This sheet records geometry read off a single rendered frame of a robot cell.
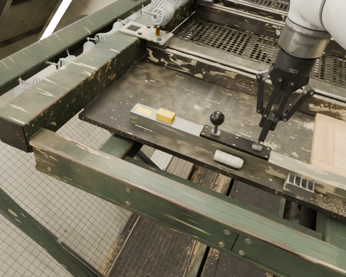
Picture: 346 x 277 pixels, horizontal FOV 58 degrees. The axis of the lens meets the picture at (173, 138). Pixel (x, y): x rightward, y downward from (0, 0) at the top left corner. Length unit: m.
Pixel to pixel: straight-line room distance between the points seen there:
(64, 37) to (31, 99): 0.85
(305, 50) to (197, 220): 0.42
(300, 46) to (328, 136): 0.52
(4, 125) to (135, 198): 0.37
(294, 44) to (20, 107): 0.65
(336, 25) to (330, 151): 0.58
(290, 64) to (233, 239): 0.39
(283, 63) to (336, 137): 0.51
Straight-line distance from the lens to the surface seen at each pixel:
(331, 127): 1.15
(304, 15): 0.61
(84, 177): 0.81
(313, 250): 0.74
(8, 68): 1.48
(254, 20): 1.72
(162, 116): 0.90
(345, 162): 1.04
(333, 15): 0.54
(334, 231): 0.92
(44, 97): 0.90
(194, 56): 1.21
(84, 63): 1.04
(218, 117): 0.77
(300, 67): 0.67
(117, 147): 0.93
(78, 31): 1.79
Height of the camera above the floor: 1.73
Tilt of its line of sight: 11 degrees down
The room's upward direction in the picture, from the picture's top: 45 degrees counter-clockwise
